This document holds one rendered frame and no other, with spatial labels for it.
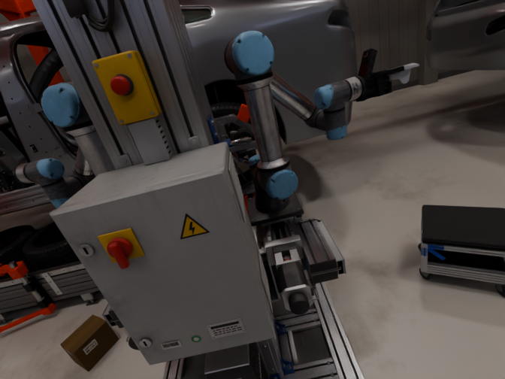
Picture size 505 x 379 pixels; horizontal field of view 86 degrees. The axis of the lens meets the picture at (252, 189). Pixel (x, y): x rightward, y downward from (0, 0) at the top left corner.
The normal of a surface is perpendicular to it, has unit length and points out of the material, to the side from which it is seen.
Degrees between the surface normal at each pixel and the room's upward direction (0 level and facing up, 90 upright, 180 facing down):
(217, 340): 90
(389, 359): 0
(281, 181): 97
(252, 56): 82
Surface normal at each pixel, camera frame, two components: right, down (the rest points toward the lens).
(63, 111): -0.21, 0.35
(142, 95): 0.06, 0.42
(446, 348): -0.24, -0.88
